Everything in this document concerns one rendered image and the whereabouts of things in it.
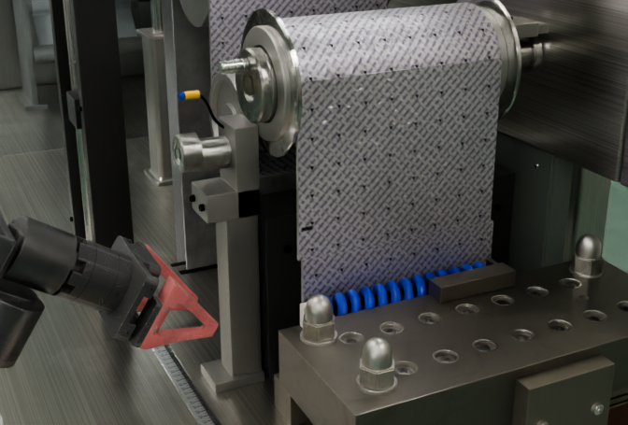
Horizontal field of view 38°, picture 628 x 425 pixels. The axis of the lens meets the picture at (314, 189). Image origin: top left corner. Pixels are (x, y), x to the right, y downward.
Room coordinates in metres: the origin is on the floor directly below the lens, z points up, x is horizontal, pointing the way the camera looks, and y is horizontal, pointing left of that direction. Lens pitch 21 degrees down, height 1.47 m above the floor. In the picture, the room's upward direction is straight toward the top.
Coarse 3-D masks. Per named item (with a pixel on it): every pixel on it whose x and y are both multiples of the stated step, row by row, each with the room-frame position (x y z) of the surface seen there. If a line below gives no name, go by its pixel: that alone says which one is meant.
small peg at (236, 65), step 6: (222, 60) 0.88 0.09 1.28; (228, 60) 0.88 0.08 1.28; (234, 60) 0.88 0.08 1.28; (240, 60) 0.88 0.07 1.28; (246, 60) 0.88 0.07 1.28; (222, 66) 0.87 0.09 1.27; (228, 66) 0.87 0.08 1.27; (234, 66) 0.87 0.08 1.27; (240, 66) 0.88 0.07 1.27; (246, 66) 0.88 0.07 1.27; (222, 72) 0.87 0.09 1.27; (228, 72) 0.87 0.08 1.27; (234, 72) 0.88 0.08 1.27; (240, 72) 0.88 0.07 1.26
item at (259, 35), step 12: (492, 24) 0.97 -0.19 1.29; (252, 36) 0.91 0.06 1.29; (264, 36) 0.88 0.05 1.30; (264, 48) 0.88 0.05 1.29; (276, 48) 0.86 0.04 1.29; (504, 48) 0.95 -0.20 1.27; (276, 60) 0.86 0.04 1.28; (504, 60) 0.95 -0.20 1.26; (276, 72) 0.86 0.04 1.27; (504, 72) 0.95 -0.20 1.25; (288, 84) 0.84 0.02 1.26; (504, 84) 0.95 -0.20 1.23; (288, 96) 0.84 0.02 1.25; (288, 108) 0.84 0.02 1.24; (276, 120) 0.86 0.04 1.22; (288, 120) 0.85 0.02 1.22; (264, 132) 0.89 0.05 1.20; (276, 132) 0.86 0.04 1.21
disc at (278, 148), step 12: (264, 12) 0.89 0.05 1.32; (252, 24) 0.92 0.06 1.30; (264, 24) 0.89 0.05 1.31; (276, 24) 0.87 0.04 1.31; (276, 36) 0.87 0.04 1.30; (288, 36) 0.85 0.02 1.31; (288, 48) 0.85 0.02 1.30; (288, 60) 0.85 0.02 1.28; (288, 72) 0.85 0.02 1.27; (300, 84) 0.83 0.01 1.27; (300, 96) 0.83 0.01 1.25; (300, 108) 0.83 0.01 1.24; (300, 120) 0.83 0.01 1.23; (288, 132) 0.85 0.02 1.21; (264, 144) 0.90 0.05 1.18; (276, 144) 0.87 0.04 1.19; (288, 144) 0.85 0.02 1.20; (276, 156) 0.88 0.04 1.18
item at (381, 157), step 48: (336, 96) 0.86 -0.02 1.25; (384, 96) 0.88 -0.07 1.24; (432, 96) 0.90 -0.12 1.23; (480, 96) 0.93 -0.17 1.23; (336, 144) 0.86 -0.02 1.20; (384, 144) 0.88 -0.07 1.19; (432, 144) 0.91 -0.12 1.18; (480, 144) 0.93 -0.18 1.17; (336, 192) 0.86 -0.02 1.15; (384, 192) 0.88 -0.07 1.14; (432, 192) 0.91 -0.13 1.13; (480, 192) 0.93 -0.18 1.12; (336, 240) 0.86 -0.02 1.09; (384, 240) 0.88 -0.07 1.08
